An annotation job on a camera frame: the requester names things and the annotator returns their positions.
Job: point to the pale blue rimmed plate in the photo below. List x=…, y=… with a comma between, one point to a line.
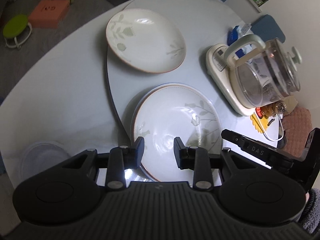
x=132, y=120

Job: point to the glass kettle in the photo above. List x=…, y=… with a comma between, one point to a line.
x=265, y=80

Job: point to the orange box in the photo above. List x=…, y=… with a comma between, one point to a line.
x=50, y=12

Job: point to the yellow scalloped coaster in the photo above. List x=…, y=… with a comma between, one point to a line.
x=262, y=123

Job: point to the white leaf print plate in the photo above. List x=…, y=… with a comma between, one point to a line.
x=170, y=120
x=145, y=45

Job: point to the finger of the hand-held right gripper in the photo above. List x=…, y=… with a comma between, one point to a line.
x=232, y=137

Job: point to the blue tissue packet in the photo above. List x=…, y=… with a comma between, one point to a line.
x=232, y=36

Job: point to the green white box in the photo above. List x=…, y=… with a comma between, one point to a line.
x=257, y=0

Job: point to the brown textured chair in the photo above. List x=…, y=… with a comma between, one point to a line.
x=297, y=122

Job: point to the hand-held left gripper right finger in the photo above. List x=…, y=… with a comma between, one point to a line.
x=178, y=152

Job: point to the clear plastic bowl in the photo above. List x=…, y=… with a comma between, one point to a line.
x=42, y=155

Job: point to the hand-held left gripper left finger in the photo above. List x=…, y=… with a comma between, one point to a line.
x=140, y=152

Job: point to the brown ornament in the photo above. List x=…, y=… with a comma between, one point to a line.
x=273, y=108

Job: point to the green round stool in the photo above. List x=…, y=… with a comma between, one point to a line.
x=15, y=25

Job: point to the cream kettle base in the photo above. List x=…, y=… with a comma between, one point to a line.
x=217, y=65

